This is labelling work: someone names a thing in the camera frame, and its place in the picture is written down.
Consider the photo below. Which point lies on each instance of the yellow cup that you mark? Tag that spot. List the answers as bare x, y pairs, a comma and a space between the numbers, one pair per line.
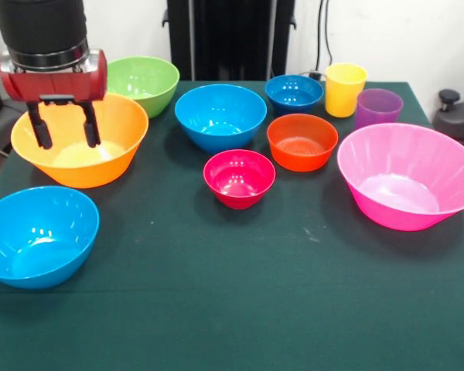
342, 92

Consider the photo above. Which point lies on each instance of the small crimson bowl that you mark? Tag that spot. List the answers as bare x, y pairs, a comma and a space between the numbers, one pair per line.
239, 181

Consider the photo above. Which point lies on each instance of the green bowl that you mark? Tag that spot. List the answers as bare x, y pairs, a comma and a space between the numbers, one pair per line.
143, 81

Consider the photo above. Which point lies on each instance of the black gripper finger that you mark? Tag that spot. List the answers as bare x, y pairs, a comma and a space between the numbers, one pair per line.
92, 133
43, 135

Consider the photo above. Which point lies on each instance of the large pink bowl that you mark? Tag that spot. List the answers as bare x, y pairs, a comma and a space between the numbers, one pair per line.
406, 170

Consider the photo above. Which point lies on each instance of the purple cup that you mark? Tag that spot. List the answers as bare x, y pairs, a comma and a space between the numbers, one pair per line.
377, 110

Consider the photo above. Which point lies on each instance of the small red-orange bowl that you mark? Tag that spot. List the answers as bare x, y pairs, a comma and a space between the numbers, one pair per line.
301, 143

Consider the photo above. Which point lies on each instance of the dark green table cloth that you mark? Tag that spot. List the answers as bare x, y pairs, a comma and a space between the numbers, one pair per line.
232, 290

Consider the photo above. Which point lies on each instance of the large orange bowl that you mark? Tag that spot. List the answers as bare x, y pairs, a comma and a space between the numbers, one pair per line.
116, 131

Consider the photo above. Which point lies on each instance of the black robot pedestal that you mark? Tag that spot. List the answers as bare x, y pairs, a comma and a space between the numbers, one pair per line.
232, 38

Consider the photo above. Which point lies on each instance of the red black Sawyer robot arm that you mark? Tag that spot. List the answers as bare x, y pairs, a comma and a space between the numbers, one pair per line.
42, 23

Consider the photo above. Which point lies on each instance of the small dark blue bowl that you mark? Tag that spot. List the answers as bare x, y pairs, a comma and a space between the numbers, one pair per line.
294, 94

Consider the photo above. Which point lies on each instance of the light blue bowl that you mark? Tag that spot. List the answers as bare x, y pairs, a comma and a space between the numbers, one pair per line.
38, 239
220, 116

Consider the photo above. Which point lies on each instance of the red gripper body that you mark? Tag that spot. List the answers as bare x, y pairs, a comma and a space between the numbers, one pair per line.
54, 85

